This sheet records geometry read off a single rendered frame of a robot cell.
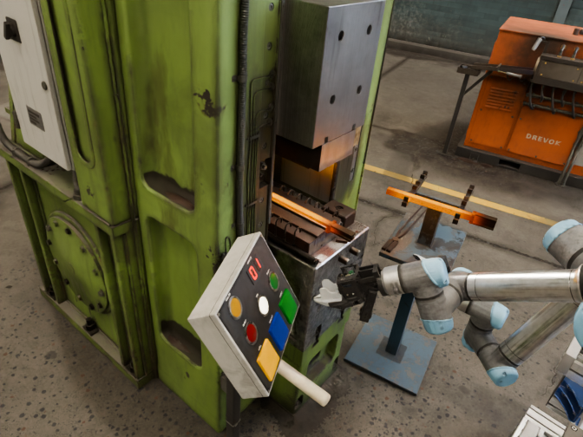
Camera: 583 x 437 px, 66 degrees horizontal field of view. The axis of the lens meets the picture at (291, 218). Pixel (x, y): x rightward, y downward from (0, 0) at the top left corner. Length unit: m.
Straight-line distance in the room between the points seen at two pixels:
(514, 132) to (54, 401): 4.36
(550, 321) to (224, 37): 1.14
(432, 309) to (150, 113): 1.05
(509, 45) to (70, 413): 4.38
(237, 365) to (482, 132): 4.22
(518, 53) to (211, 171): 3.87
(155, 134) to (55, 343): 1.48
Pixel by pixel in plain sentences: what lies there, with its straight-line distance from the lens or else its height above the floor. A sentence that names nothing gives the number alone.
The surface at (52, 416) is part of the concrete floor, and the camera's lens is 2.46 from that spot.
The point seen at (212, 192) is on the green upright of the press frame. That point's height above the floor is 1.25.
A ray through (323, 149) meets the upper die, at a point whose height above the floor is 1.35.
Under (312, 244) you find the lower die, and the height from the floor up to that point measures 0.97.
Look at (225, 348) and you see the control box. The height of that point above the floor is 1.10.
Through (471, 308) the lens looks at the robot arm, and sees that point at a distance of 1.53.
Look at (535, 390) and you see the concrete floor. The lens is 2.82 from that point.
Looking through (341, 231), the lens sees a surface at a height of 1.01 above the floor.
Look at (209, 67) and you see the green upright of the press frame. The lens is 1.22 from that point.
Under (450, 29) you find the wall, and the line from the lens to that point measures 9.02.
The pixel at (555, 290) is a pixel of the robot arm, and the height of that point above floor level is 1.30.
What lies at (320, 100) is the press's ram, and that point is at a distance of 1.34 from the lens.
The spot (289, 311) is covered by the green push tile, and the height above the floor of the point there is 1.00.
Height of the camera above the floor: 1.95
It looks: 34 degrees down
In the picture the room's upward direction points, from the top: 6 degrees clockwise
